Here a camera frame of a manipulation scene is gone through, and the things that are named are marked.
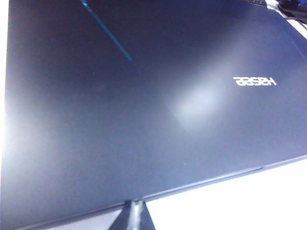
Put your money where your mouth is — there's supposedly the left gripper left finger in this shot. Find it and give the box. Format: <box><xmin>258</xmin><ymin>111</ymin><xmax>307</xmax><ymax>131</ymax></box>
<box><xmin>109</xmin><ymin>200</ymin><xmax>136</xmax><ymax>230</ymax></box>

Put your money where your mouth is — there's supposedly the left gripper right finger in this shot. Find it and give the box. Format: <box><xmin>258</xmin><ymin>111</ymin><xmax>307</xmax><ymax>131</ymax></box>
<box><xmin>137</xmin><ymin>200</ymin><xmax>154</xmax><ymax>230</ymax></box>

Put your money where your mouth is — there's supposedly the black Hasee laptop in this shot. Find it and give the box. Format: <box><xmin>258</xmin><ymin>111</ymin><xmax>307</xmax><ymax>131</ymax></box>
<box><xmin>0</xmin><ymin>0</ymin><xmax>307</xmax><ymax>230</ymax></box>

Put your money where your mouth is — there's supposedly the black grey computer mouse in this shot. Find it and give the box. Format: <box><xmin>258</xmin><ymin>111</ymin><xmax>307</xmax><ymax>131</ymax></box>
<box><xmin>275</xmin><ymin>0</ymin><xmax>307</xmax><ymax>24</ymax></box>

